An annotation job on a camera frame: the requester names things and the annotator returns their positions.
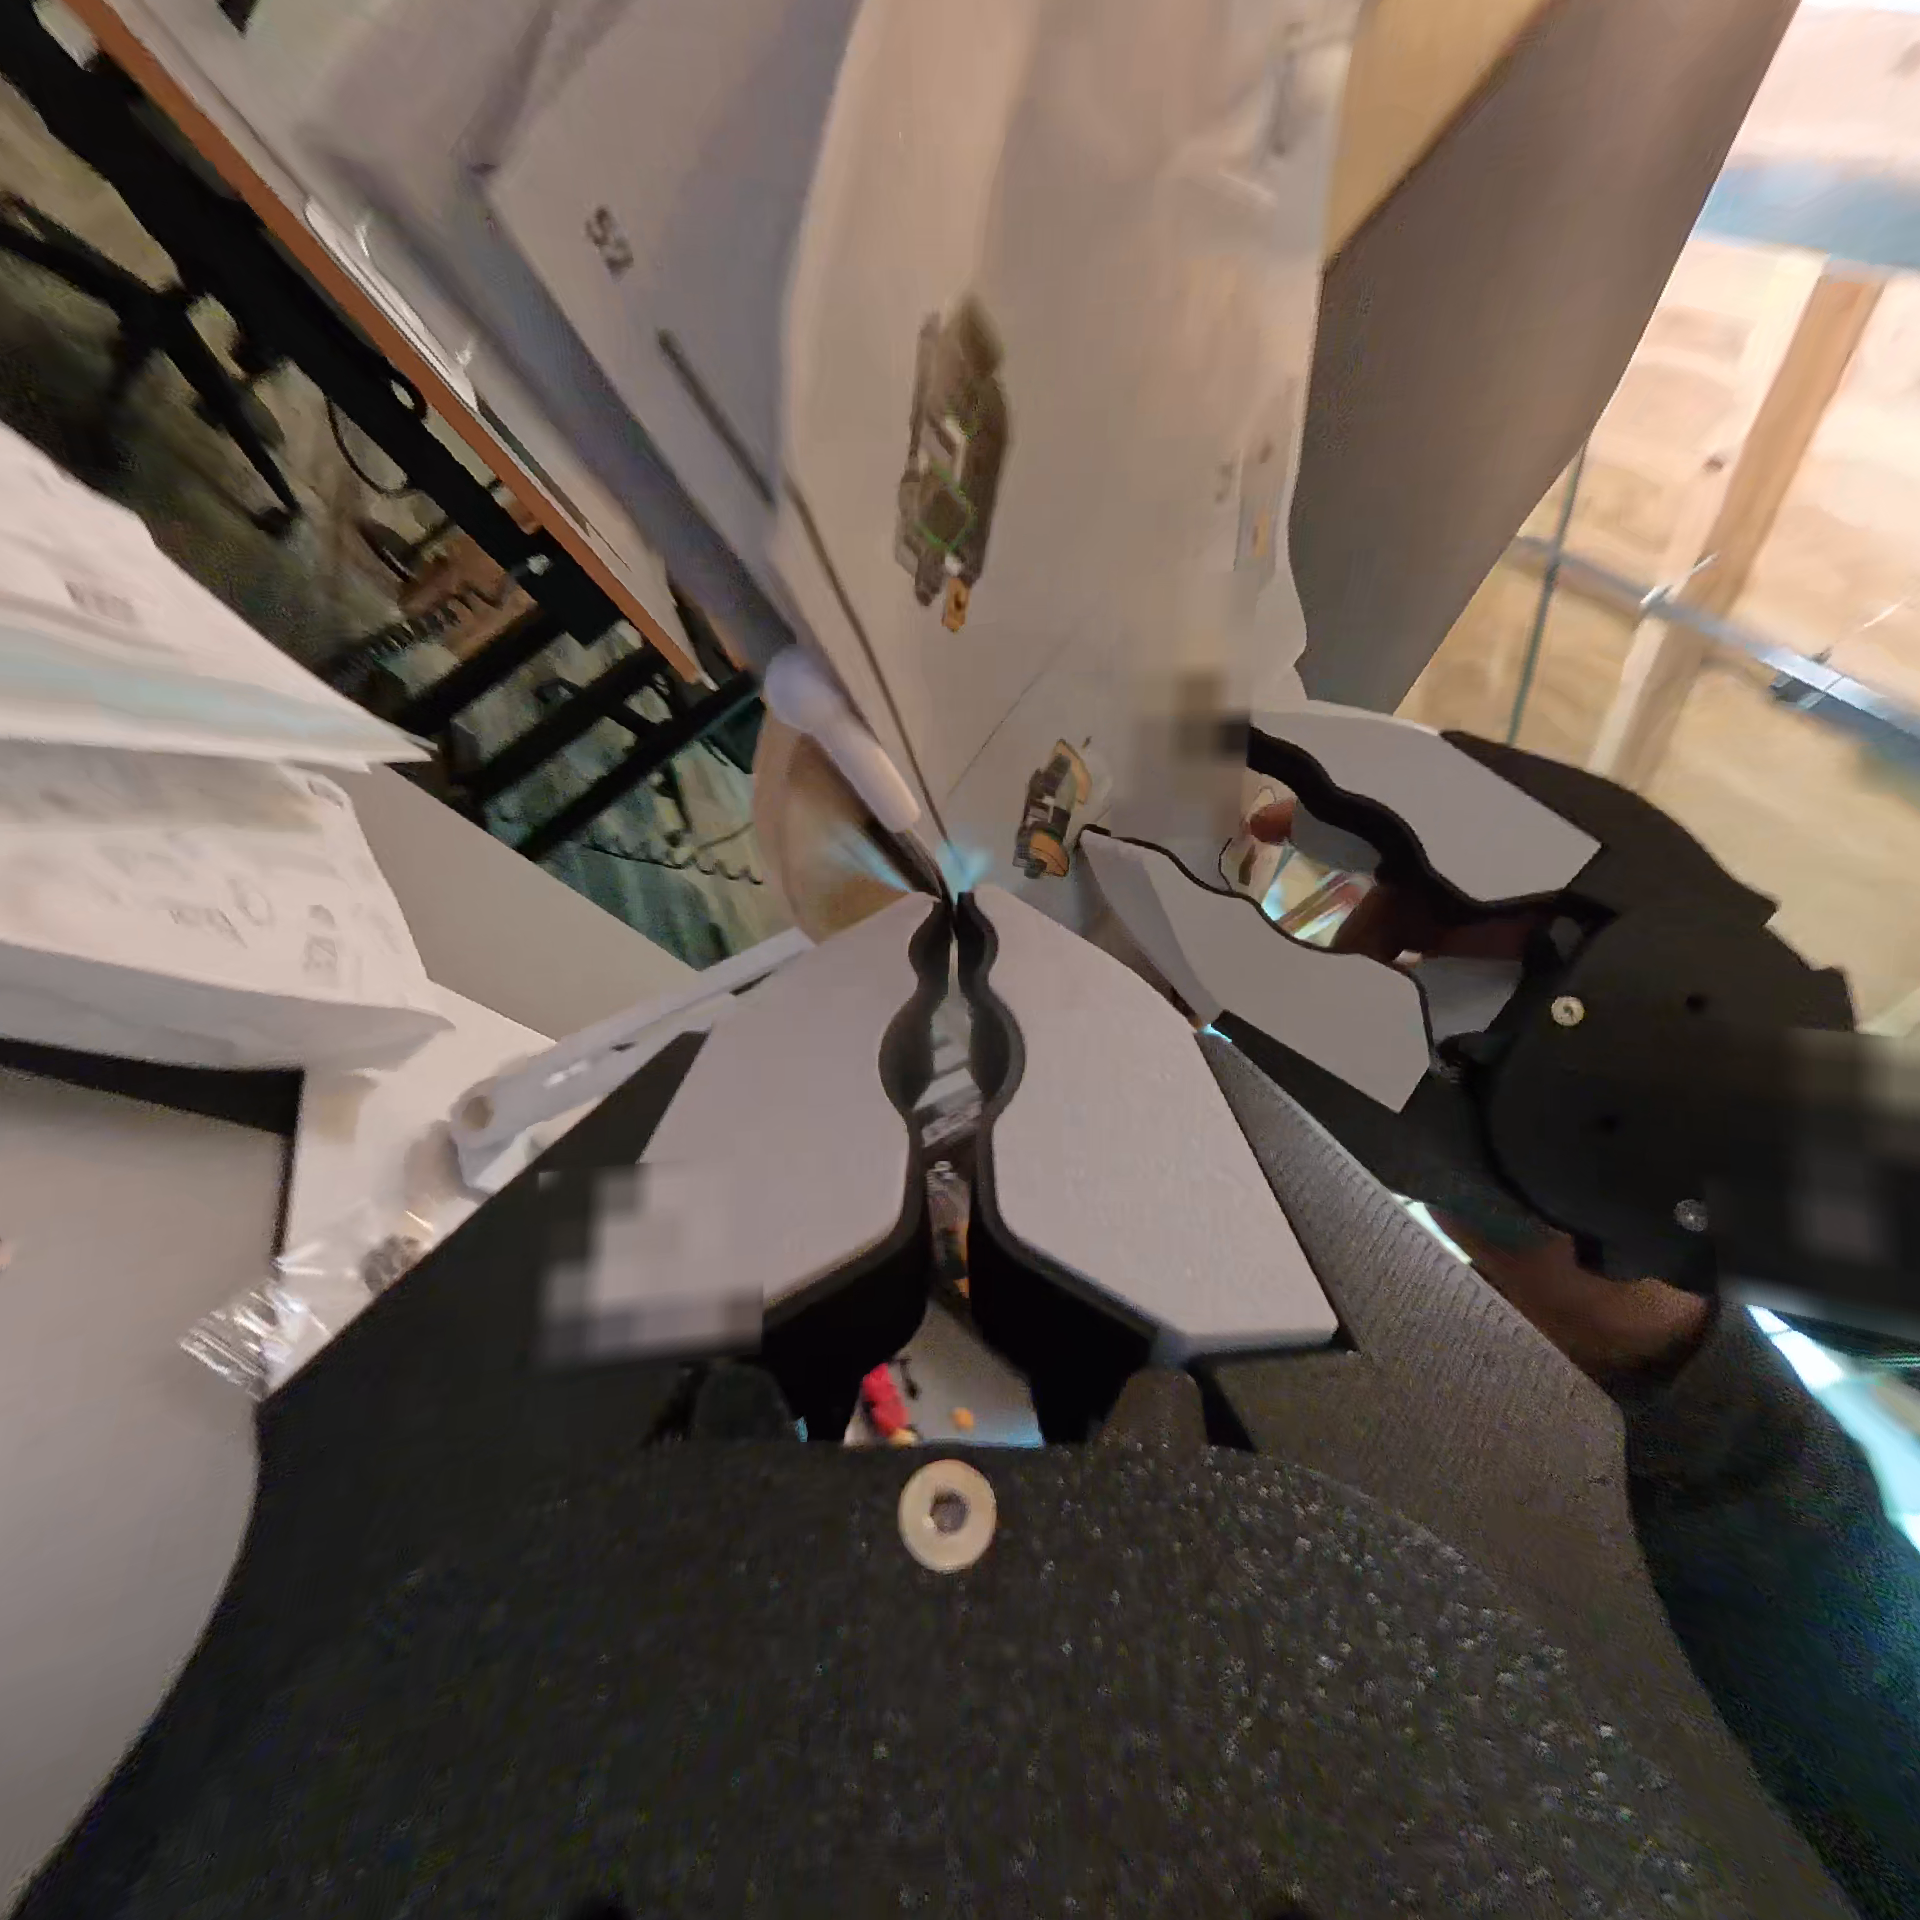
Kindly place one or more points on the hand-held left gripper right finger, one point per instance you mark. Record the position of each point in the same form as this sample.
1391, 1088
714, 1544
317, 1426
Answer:
1142, 1155

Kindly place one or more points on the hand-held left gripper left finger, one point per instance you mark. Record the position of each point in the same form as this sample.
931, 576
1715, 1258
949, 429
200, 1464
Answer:
780, 1079

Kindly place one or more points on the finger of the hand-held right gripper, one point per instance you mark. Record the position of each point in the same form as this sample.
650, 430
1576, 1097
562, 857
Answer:
1471, 810
1290, 1005

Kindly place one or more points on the lego instruction booklet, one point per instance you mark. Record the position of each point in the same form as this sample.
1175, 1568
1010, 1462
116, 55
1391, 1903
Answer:
1079, 301

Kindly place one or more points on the person's right forearm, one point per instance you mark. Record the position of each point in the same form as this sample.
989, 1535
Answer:
1770, 1575

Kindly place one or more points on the person's right hand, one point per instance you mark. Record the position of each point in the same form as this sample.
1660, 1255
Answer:
1389, 921

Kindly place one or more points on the clear plastic parts bag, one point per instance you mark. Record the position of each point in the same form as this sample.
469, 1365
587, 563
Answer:
240, 1328

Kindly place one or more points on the wooden-edged background desk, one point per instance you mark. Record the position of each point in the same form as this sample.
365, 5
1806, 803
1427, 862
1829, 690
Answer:
452, 408

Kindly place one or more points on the pale wooden post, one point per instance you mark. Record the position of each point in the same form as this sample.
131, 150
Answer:
1741, 511

